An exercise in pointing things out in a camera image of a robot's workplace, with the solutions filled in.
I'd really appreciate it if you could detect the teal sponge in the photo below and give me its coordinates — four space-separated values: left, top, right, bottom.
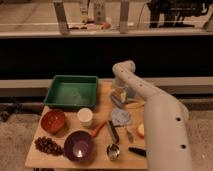
110 90 127 108

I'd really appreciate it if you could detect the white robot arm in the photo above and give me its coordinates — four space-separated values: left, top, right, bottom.
112 60 193 171

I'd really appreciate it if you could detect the orange bowl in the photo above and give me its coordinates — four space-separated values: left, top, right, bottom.
41 110 65 134

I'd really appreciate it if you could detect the purple bowl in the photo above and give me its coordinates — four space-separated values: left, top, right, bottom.
64 130 94 162

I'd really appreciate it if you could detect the green plastic tray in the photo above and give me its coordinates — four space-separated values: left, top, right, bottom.
44 75 98 110

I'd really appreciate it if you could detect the crumpled grey-blue cloth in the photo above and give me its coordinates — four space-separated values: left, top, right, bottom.
111 108 131 126

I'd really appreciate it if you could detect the white cup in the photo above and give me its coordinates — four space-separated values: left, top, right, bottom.
77 108 93 127

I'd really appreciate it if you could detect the yellow lemon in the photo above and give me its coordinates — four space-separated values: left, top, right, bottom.
137 124 144 138

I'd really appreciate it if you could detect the metal ladle spoon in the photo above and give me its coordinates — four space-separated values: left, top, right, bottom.
106 120 120 161

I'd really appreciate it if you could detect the brown grape bunch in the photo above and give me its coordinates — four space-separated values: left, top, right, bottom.
34 136 63 156

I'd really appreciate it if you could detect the black machine in background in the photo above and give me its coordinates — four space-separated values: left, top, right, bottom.
148 0 213 28

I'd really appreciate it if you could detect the black handled tool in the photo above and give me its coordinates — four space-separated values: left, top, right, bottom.
128 147 146 157

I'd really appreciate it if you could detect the grey right post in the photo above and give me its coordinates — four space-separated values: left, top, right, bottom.
119 0 130 34

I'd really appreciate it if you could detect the grey post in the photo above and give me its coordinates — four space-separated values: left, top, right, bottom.
53 0 69 35
119 0 130 34

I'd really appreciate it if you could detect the grey left post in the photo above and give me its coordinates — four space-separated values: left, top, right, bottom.
53 0 69 35

